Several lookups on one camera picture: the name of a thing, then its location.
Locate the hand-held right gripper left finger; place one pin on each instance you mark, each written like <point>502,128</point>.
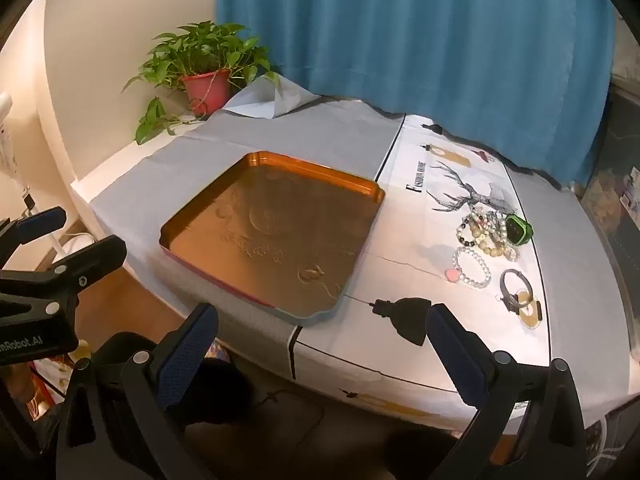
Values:
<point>185,360</point>

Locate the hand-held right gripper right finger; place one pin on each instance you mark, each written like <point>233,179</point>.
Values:
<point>457,360</point>

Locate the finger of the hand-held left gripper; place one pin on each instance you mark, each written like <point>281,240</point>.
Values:
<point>90,260</point>
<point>45,222</point>

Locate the silver watch band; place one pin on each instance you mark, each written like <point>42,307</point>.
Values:
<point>506,302</point>

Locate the gold bangles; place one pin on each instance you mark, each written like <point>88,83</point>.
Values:
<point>523,305</point>

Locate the green black smartwatch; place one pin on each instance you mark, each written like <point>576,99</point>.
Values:
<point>517,230</point>

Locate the orange metal tray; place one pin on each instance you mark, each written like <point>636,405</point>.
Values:
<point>280,240</point>

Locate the grey white printed tablecloth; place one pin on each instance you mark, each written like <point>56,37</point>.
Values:
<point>150,185</point>

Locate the red flower pot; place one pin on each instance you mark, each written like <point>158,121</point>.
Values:
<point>207,92</point>

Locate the green pothos plant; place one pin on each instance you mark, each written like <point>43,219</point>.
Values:
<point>200,45</point>

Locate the blue curtain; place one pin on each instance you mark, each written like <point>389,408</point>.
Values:
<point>400,35</point>

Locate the beige fabric storage box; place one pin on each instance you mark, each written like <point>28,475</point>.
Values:
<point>629,50</point>

